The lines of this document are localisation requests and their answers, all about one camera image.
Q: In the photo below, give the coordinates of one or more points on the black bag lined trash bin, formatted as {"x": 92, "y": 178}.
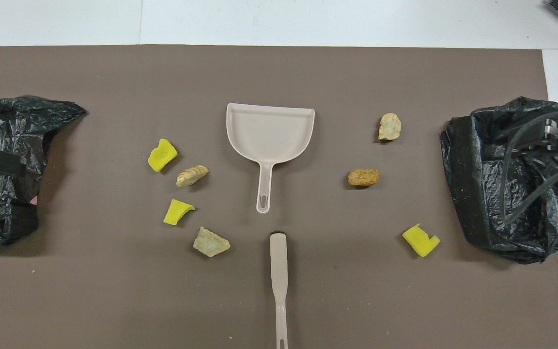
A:
{"x": 468, "y": 194}
{"x": 12, "y": 121}

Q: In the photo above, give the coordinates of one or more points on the striped tan bread piece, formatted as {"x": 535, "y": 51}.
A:
{"x": 192, "y": 176}

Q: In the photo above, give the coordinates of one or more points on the notched yellow sponge piece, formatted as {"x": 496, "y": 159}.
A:
{"x": 419, "y": 242}

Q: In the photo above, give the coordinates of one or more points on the large yellow sponge chunk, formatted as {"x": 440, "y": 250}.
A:
{"x": 162, "y": 156}

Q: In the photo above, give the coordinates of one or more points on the pale lumpy food piece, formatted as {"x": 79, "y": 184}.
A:
{"x": 389, "y": 127}

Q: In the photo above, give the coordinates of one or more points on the pale bread piece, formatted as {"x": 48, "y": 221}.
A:
{"x": 210, "y": 243}

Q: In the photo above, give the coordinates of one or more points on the brown fried nugget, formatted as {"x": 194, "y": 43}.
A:
{"x": 364, "y": 177}

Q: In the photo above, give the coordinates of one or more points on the brown table mat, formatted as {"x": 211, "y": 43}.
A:
{"x": 308, "y": 72}

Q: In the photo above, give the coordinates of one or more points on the small yellow sponge wedge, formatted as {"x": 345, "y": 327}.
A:
{"x": 176, "y": 213}

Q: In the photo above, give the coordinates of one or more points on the beige plastic dustpan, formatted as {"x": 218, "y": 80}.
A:
{"x": 269, "y": 135}

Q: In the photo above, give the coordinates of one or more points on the beige brush with black bristles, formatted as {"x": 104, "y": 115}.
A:
{"x": 278, "y": 261}

